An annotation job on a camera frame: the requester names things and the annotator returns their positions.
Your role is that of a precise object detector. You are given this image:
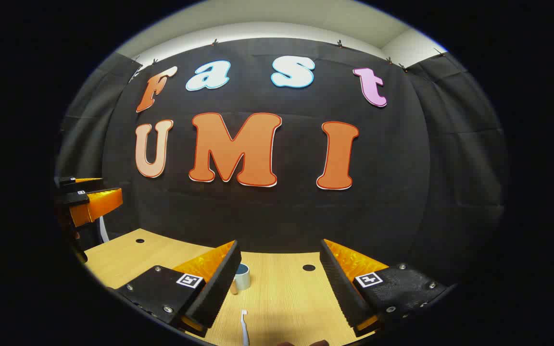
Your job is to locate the blue cup with wooden handle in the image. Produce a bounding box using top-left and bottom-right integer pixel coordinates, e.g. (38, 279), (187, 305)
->
(231, 263), (252, 295)

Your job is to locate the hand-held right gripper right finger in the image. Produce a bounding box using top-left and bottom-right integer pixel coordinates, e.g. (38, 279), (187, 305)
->
(319, 238), (451, 337)

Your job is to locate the wooden desktop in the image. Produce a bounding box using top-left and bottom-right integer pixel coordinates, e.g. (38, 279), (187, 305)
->
(85, 228), (388, 346)

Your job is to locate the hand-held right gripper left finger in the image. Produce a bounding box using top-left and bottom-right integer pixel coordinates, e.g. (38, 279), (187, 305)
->
(115, 240), (242, 337)

